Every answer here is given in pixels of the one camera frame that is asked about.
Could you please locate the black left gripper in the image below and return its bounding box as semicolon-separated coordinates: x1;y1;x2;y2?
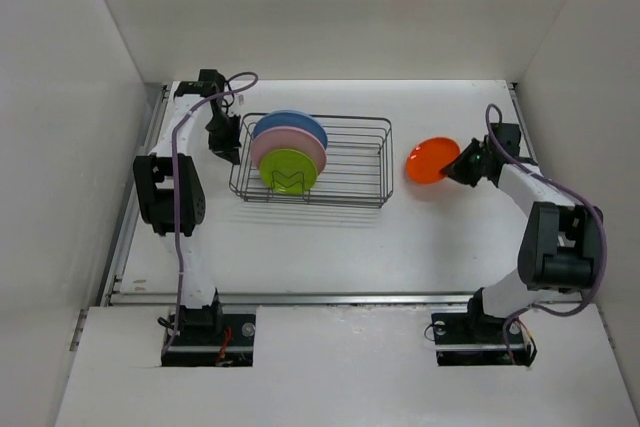
205;112;241;165

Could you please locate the orange plate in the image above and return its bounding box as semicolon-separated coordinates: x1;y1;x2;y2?
405;137;460;184

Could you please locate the pink plate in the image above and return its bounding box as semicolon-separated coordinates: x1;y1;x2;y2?
250;127;327;175

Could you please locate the green plate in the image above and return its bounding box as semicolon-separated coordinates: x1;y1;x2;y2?
258;149;318;195

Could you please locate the grey wire dish rack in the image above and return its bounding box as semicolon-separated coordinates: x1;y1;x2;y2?
229;113;393;208

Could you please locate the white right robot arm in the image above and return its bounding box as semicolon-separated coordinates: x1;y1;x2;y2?
441;122;606;341

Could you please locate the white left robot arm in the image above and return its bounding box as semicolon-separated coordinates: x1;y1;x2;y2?
133;69;241;344

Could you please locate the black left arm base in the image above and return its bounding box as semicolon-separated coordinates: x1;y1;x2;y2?
157;302;257;368

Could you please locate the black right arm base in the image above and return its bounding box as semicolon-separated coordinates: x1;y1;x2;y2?
424;308;538;367

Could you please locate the blue plate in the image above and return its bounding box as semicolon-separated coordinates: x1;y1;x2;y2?
252;110;328;148

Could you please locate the white foam board panel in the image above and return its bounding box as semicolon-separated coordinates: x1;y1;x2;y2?
57;306;637;426

